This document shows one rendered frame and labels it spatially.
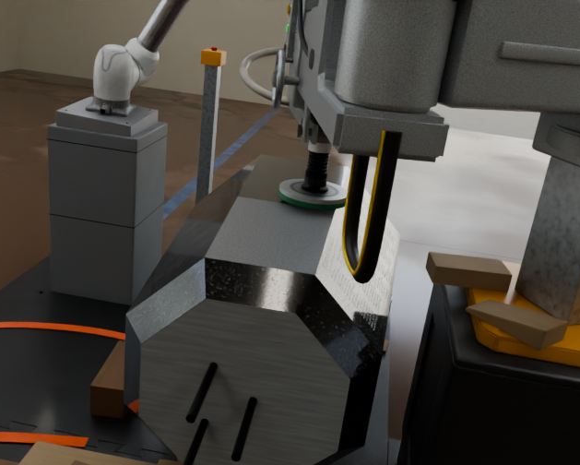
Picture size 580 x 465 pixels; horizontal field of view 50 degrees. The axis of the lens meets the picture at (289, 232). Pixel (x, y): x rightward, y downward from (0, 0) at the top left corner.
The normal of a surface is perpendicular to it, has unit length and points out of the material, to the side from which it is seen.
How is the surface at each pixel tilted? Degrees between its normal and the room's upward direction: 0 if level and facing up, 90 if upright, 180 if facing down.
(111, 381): 0
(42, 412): 0
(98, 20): 90
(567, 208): 90
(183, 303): 55
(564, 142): 90
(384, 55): 90
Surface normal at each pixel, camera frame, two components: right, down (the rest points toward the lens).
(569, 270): -0.93, 0.03
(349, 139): 0.08, 0.36
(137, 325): -0.56, -0.41
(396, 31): -0.14, 0.34
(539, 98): 0.39, 0.37
